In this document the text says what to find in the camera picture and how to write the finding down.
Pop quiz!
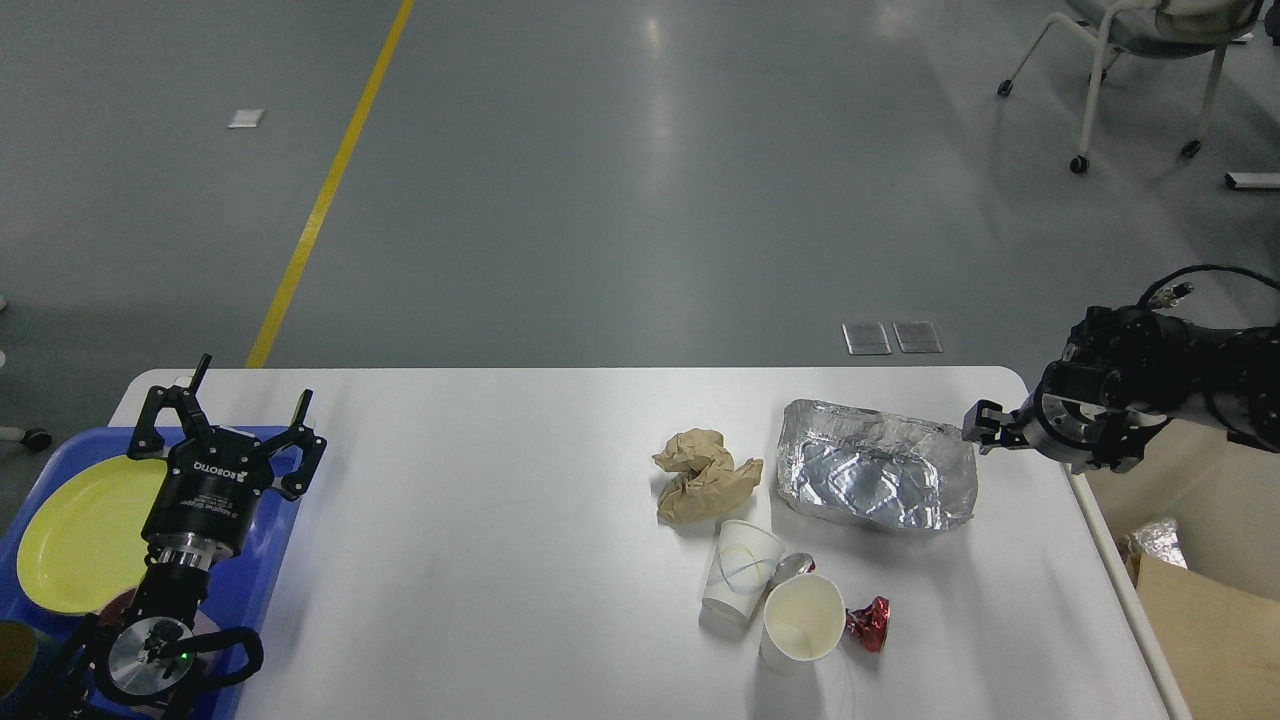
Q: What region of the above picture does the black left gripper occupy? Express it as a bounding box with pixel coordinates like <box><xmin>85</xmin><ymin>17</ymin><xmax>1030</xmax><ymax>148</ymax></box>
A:
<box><xmin>125</xmin><ymin>354</ymin><xmax>328</xmax><ymax>573</ymax></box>

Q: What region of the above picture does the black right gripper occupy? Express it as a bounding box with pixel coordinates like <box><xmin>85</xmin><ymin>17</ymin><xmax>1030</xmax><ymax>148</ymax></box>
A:
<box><xmin>963</xmin><ymin>389</ymin><xmax>1171</xmax><ymax>474</ymax></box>

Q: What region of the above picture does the aluminium foil sheet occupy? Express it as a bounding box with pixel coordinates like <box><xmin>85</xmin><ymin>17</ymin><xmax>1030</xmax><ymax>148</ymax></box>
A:
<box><xmin>774</xmin><ymin>398</ymin><xmax>979</xmax><ymax>534</ymax></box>

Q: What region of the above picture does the yellow plastic plate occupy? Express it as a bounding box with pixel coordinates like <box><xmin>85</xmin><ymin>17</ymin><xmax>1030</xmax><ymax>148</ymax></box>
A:
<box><xmin>15</xmin><ymin>455</ymin><xmax>166</xmax><ymax>615</ymax></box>

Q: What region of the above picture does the teal mug yellow inside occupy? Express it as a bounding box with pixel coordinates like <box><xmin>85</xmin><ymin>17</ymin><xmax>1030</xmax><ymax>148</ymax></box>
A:
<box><xmin>1</xmin><ymin>620</ymin><xmax>61</xmax><ymax>719</ymax></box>

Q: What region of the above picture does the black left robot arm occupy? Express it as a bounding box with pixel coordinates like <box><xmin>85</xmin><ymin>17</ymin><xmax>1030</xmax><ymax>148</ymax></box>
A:
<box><xmin>6</xmin><ymin>355</ymin><xmax>328</xmax><ymax>719</ymax></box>

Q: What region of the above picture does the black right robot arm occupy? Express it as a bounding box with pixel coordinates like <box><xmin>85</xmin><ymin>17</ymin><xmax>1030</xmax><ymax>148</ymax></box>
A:
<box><xmin>963</xmin><ymin>266</ymin><xmax>1279</xmax><ymax>474</ymax></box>

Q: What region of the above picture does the silver floor socket plate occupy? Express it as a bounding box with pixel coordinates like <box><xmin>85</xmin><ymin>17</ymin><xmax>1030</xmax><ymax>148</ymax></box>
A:
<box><xmin>841</xmin><ymin>322</ymin><xmax>893</xmax><ymax>356</ymax></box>

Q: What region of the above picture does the black caster wheel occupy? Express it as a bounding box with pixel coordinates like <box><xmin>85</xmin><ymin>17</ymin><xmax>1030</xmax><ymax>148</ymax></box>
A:
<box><xmin>0</xmin><ymin>427</ymin><xmax>52</xmax><ymax>454</ymax></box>

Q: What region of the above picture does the foil piece in bin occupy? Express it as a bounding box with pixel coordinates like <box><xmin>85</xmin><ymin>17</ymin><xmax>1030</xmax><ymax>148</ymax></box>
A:
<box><xmin>1116</xmin><ymin>516</ymin><xmax>1189</xmax><ymax>569</ymax></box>

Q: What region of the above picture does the red foil wrapper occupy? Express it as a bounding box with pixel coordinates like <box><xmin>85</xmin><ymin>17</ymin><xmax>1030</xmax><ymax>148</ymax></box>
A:
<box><xmin>844</xmin><ymin>596</ymin><xmax>892</xmax><ymax>653</ymax></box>

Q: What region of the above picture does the beige plastic bin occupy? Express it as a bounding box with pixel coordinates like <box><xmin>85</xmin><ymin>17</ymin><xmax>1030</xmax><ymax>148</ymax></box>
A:
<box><xmin>1066</xmin><ymin>421</ymin><xmax>1279</xmax><ymax>719</ymax></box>

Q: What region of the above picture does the white patterned paper cup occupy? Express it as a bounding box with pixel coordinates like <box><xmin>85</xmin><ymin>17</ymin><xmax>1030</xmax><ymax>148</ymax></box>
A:
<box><xmin>701</xmin><ymin>519</ymin><xmax>786</xmax><ymax>624</ymax></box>

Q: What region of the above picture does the crumpled brown paper ball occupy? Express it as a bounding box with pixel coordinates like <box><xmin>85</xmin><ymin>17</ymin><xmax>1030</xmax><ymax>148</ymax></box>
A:
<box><xmin>652</xmin><ymin>428</ymin><xmax>764</xmax><ymax>525</ymax></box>

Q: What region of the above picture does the white floor marker tile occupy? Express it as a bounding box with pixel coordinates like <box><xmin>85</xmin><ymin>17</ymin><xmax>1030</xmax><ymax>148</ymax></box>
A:
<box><xmin>227</xmin><ymin>108</ymin><xmax>266</xmax><ymax>129</ymax></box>

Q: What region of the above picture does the white bar on floor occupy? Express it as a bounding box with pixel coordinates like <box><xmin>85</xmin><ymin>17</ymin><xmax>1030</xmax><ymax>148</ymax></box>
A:
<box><xmin>1224</xmin><ymin>170</ymin><xmax>1280</xmax><ymax>191</ymax></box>

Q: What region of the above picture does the white wheeled chair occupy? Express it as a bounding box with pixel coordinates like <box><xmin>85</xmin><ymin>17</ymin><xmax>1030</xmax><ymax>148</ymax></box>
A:
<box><xmin>997</xmin><ymin>1</ymin><xmax>1265</xmax><ymax>176</ymax></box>

